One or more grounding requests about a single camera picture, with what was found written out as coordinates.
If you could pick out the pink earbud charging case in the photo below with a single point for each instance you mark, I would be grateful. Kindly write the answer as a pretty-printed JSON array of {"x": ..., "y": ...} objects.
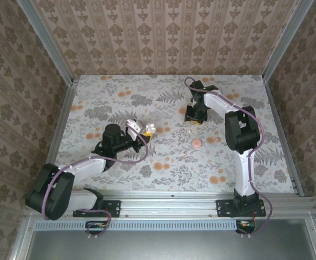
[{"x": 196, "y": 143}]

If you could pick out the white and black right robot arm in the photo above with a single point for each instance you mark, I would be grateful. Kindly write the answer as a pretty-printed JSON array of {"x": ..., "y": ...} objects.
[{"x": 244, "y": 173}]

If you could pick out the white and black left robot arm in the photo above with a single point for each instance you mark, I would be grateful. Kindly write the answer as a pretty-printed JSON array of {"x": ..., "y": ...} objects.
[{"x": 87, "y": 166}]

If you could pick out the floral patterned table cover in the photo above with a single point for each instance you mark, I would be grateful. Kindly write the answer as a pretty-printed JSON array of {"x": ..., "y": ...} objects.
[{"x": 136, "y": 81}]

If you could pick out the black electronics box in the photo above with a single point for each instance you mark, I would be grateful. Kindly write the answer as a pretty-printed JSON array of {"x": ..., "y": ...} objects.
[
  {"x": 94, "y": 225},
  {"x": 246, "y": 228}
]

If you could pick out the grey metal base panel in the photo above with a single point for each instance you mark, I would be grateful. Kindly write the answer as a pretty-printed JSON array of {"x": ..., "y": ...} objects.
[{"x": 160, "y": 246}]

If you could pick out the aluminium table side rail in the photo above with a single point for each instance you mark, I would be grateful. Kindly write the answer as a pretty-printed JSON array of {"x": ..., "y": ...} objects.
[
  {"x": 279, "y": 122},
  {"x": 61, "y": 122}
]

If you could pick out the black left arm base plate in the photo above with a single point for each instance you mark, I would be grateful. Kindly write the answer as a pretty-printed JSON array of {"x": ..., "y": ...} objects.
[{"x": 113, "y": 208}]

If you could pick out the aluminium mounting rail beam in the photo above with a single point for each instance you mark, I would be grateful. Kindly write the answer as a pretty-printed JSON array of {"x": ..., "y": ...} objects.
[{"x": 168, "y": 205}]

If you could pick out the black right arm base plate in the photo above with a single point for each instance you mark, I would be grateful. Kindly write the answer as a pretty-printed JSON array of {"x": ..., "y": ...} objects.
[{"x": 224, "y": 208}]

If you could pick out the aluminium frame post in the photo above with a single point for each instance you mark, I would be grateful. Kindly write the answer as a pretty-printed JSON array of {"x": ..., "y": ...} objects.
[
  {"x": 285, "y": 40},
  {"x": 48, "y": 43}
]

